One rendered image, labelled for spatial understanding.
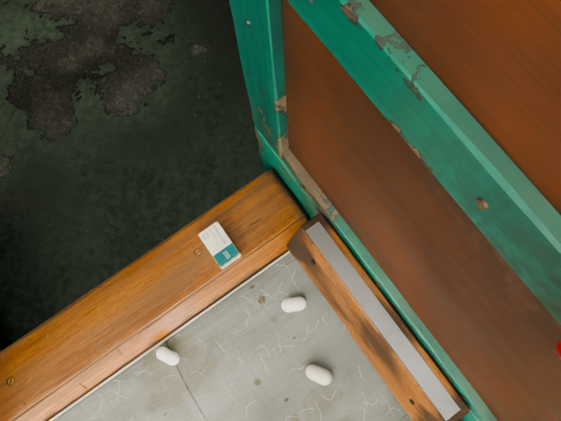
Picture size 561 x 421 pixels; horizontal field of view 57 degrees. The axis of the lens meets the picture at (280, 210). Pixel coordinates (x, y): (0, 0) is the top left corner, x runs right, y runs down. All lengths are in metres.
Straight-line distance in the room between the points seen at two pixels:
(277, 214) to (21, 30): 1.46
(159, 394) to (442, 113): 0.62
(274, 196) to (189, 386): 0.30
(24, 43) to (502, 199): 1.86
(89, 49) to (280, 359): 1.40
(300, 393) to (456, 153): 0.54
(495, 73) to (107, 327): 0.66
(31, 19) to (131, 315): 1.45
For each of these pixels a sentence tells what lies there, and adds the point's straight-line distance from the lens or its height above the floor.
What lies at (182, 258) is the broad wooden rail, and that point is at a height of 0.76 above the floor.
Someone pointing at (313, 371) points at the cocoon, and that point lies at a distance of 0.75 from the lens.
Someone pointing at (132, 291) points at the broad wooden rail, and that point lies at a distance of 0.79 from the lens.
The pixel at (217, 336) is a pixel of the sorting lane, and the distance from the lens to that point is 0.78.
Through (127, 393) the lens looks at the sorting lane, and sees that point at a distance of 0.82.
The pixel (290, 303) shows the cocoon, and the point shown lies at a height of 0.76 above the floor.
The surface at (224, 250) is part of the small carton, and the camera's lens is 0.75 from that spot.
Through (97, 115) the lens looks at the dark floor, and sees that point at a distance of 1.80.
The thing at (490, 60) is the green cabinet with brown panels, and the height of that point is 1.31.
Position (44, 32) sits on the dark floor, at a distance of 2.02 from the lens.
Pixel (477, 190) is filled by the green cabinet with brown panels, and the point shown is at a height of 1.24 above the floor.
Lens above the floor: 1.52
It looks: 75 degrees down
